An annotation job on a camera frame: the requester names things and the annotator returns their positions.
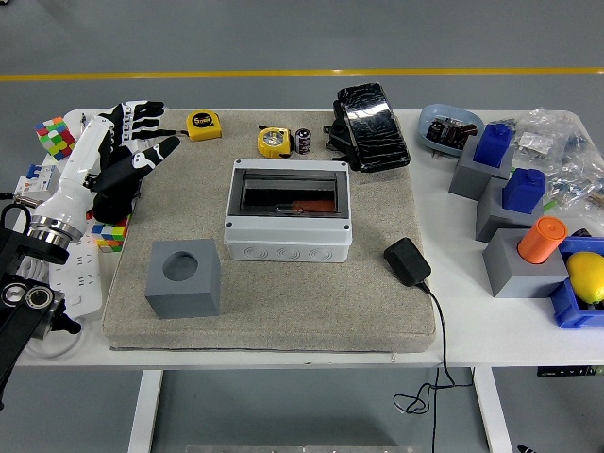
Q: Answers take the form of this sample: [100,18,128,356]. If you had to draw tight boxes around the grey-brown mat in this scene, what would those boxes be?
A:
[101,109,436,354]

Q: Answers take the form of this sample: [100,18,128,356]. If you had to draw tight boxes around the clear bags of small parts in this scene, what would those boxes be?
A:
[507,107,604,214]

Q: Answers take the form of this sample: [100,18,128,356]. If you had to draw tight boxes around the light blue bowl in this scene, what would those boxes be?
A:
[418,103,486,158]

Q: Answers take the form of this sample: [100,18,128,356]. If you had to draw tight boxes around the round yellow tape measure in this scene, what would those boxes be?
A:
[257,126,294,159]

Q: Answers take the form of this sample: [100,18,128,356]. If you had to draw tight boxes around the small colourful puzzle cube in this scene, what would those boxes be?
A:
[90,214,131,255]

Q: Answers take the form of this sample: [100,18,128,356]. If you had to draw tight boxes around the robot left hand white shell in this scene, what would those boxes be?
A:
[35,99,182,228]

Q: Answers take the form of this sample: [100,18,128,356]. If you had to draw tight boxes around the white power strip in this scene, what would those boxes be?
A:
[49,221,104,319]

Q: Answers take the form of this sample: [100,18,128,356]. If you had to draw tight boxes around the orange cylinder battery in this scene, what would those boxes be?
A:
[516,216,569,265]
[290,200,336,214]

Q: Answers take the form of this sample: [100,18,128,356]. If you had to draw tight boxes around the grey block with round hole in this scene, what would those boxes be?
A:
[144,238,223,321]

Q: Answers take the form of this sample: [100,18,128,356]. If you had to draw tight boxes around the shiny black flat device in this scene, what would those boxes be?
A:
[337,83,411,174]

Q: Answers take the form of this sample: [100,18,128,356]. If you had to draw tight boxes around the grey block holder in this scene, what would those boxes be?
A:
[475,177,546,244]
[447,136,515,202]
[481,228,570,298]

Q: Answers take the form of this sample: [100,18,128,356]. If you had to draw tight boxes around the blue plastic block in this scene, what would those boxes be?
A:
[501,168,546,213]
[473,123,514,169]

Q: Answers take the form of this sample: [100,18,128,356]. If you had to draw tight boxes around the yellow lemon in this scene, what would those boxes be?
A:
[565,251,604,306]

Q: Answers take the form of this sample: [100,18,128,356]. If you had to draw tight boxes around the grey electrical box with lid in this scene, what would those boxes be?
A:
[223,158,354,263]

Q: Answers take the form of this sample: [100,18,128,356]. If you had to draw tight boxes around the black cloth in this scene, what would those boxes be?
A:
[92,155,143,224]

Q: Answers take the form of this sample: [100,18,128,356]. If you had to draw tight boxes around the white circuit breaker blue switch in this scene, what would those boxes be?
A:
[12,162,65,209]

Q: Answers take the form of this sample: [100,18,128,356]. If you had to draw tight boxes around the black plug adapter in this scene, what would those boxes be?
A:
[382,237,432,287]

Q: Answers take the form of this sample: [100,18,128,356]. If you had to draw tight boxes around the dark electronic parts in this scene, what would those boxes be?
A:
[425,115,478,151]

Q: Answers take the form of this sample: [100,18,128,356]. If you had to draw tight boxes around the blue plastic bin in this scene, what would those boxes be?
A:
[548,235,604,329]

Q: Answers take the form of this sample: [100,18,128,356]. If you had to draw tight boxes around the large colourful puzzle cube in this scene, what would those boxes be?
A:
[33,116,80,162]

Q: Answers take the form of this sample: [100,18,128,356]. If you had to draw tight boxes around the white table leg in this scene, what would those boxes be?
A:
[473,367,513,453]
[126,369,164,453]

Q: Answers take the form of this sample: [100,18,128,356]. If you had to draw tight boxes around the black table control panel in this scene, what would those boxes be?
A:
[536,365,604,378]

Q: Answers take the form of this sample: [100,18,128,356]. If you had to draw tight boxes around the small black cylinder battery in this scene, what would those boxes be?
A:
[294,127,313,156]

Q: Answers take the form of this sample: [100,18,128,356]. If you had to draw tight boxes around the black cord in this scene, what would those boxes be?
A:
[392,280,475,453]

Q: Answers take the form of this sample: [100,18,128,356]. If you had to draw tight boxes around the square yellow tape measure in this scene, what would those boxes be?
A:
[158,110,223,142]

